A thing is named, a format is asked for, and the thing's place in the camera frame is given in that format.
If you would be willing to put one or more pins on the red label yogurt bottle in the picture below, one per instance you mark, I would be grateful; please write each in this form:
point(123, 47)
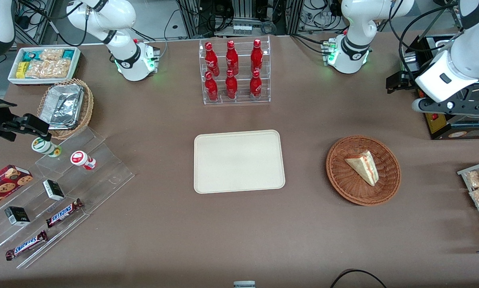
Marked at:
point(81, 159)

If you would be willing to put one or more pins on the Snickers chocolate bar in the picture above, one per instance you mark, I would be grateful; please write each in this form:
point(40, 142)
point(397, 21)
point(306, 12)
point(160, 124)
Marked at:
point(25, 245)
point(63, 213)

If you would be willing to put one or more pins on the clear acrylic bottle rack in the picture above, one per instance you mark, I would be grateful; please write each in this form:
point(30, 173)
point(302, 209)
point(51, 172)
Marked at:
point(243, 100)

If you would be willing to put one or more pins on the triangle sandwich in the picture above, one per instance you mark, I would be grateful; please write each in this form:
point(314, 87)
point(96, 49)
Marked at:
point(363, 167)

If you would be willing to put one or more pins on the red cola bottle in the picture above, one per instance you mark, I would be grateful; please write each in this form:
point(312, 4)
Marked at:
point(232, 58)
point(211, 88)
point(231, 86)
point(211, 58)
point(256, 86)
point(256, 56)

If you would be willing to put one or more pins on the brown round wicker basket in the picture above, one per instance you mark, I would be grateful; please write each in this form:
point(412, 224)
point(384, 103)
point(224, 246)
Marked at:
point(343, 180)

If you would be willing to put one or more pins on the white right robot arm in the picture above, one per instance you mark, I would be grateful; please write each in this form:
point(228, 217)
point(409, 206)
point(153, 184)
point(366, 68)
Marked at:
point(123, 60)

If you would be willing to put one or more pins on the silver foil container stack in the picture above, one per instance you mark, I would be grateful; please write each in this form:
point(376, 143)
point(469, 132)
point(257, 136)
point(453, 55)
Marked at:
point(61, 106)

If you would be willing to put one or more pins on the small grey device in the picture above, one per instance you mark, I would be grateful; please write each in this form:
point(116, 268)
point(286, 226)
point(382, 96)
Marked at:
point(244, 284)

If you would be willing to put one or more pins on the red cookie box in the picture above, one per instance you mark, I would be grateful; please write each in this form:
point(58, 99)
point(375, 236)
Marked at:
point(3, 186)

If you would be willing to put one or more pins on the clear acrylic stepped display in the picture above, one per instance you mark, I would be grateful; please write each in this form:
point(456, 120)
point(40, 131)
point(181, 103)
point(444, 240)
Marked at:
point(103, 176)

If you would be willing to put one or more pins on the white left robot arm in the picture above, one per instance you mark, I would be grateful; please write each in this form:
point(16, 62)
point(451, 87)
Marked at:
point(359, 24)

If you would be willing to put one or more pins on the teal snack pack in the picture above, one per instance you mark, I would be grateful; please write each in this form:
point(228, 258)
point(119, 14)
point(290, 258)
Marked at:
point(68, 54)
point(30, 56)

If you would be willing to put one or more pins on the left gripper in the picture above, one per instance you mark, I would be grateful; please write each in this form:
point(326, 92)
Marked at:
point(406, 80)

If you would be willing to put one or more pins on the yellow snack pack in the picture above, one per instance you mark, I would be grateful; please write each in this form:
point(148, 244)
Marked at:
point(21, 70)

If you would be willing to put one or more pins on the white rectangular snack bin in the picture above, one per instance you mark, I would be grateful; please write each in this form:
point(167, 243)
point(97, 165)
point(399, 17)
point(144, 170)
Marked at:
point(43, 81)

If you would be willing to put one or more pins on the small black box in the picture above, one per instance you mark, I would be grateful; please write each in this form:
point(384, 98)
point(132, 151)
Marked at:
point(54, 190)
point(17, 216)

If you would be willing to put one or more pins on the white power strip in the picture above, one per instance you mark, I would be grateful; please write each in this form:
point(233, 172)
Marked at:
point(242, 29)

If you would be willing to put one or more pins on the small rice cracker bag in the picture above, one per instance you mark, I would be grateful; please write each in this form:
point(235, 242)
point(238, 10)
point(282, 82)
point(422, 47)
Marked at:
point(51, 54)

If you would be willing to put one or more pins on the large rice cracker bag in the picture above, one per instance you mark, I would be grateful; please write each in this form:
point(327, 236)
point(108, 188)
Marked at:
point(49, 68)

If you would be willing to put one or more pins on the black food warmer machine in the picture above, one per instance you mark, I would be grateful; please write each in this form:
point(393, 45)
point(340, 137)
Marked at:
point(455, 128)

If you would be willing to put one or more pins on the green label yogurt bottle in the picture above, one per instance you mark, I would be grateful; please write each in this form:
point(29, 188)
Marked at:
point(44, 146)

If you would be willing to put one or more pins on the aluminium frame rack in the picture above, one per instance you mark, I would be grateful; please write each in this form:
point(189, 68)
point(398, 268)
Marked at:
point(243, 12)

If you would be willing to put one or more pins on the beige plastic tray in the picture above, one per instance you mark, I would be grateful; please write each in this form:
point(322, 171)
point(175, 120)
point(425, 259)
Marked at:
point(239, 162)

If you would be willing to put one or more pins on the light wicker basket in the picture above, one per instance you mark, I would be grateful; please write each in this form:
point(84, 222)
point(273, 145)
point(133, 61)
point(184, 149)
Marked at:
point(86, 112)

